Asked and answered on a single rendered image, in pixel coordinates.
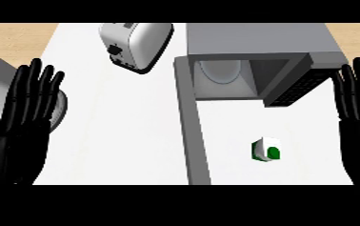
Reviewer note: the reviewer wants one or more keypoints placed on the grey microwave door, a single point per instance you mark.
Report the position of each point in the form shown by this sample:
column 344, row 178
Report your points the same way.
column 192, row 121

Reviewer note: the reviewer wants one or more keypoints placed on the silver toaster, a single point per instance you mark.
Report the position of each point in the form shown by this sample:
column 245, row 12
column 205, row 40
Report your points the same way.
column 136, row 47

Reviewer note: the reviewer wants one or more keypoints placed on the white and green milk carton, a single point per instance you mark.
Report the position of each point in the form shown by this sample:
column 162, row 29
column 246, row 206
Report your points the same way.
column 266, row 149

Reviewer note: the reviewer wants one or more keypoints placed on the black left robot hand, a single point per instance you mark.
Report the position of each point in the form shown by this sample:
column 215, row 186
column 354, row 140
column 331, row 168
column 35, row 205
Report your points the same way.
column 25, row 109

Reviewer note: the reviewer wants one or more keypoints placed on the grey microwave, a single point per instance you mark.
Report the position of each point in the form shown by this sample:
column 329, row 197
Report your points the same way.
column 263, row 61

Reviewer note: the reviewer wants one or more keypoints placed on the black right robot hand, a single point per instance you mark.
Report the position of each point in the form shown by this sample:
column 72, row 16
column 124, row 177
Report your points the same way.
column 350, row 109

